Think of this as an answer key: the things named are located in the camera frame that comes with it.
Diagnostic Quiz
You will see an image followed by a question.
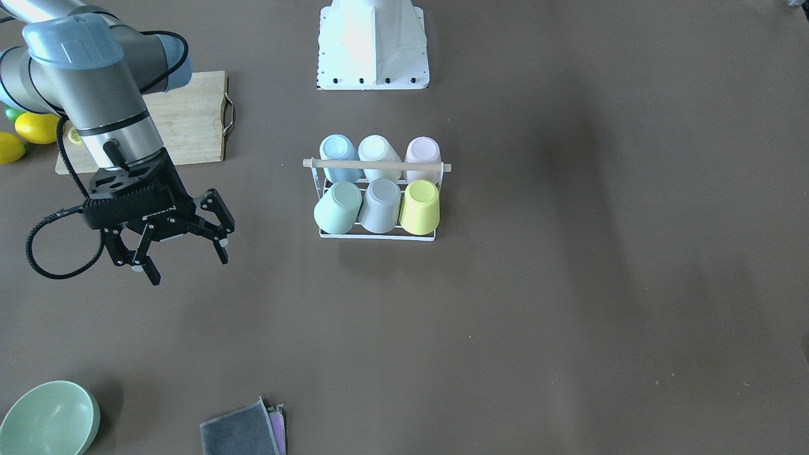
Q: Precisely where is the grey folded cloth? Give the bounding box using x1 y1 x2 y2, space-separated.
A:
200 399 275 454

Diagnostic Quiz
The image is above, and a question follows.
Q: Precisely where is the white wire cup rack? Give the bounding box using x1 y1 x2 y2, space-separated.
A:
303 158 453 242

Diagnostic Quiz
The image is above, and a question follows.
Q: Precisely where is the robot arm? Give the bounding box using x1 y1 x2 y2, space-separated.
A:
2 1 234 285

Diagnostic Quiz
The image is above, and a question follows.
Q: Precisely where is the wooden cutting board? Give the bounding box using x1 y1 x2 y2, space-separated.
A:
55 70 236 175

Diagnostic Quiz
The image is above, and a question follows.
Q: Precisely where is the green cup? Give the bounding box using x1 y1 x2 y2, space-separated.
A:
313 181 362 235

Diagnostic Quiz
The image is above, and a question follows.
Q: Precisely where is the pink cup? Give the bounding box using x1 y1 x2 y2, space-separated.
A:
404 137 442 184

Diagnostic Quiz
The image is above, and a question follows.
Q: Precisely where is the light blue cup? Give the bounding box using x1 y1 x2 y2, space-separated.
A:
320 133 363 184

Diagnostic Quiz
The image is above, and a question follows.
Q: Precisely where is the green lime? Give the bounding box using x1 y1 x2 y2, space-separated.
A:
3 106 24 124

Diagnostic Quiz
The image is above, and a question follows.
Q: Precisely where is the purple folded cloth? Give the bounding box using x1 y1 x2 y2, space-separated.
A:
267 405 287 455

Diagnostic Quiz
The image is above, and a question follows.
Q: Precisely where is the yellow cup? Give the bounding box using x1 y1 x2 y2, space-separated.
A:
399 179 441 236

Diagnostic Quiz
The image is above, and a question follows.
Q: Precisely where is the green bowl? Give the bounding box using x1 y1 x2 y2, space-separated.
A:
1 380 100 454

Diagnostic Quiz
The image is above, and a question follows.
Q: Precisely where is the yellow lemon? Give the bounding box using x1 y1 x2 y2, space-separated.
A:
14 112 59 145
0 131 27 165

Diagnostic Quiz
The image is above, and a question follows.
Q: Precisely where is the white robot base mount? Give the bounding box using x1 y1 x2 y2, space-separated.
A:
316 1 430 90

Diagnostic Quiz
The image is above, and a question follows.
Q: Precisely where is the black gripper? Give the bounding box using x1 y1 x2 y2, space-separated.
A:
83 148 235 286

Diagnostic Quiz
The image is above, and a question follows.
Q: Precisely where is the cream white cup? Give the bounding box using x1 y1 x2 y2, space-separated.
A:
358 135 402 183

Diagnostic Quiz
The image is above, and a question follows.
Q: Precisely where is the grey cup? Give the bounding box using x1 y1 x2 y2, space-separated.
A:
358 179 401 234

